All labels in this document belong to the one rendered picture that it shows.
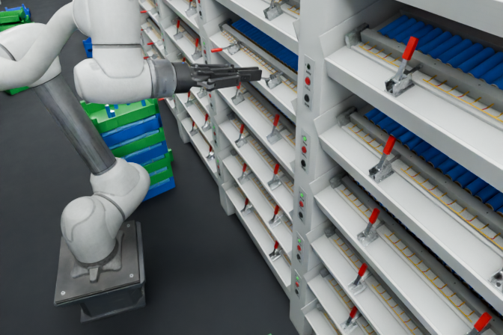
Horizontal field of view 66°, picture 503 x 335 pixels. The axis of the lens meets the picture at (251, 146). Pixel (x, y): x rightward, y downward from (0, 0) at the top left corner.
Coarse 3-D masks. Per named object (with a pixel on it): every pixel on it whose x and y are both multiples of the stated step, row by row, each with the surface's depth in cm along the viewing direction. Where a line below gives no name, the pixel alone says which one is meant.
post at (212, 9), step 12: (204, 0) 132; (204, 12) 135; (216, 12) 136; (204, 24) 139; (204, 36) 143; (204, 60) 152; (216, 60) 146; (216, 96) 155; (216, 108) 158; (228, 144) 171; (216, 168) 187; (228, 204) 191
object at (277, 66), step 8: (232, 32) 131; (240, 40) 126; (248, 40) 124; (248, 48) 123; (256, 48) 119; (256, 56) 118; (264, 56) 115; (264, 64) 114; (272, 64) 111; (280, 64) 109; (280, 72) 108; (288, 72) 105; (288, 80) 106; (296, 80) 102
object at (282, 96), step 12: (228, 12) 138; (216, 24) 138; (228, 24) 139; (216, 36) 139; (228, 60) 131; (240, 60) 122; (252, 60) 120; (264, 72) 113; (276, 72) 111; (264, 84) 109; (276, 96) 104; (288, 96) 102; (288, 108) 99
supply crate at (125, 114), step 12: (84, 108) 181; (96, 108) 187; (120, 108) 189; (132, 108) 189; (144, 108) 180; (156, 108) 184; (96, 120) 169; (108, 120) 172; (120, 120) 176; (132, 120) 179
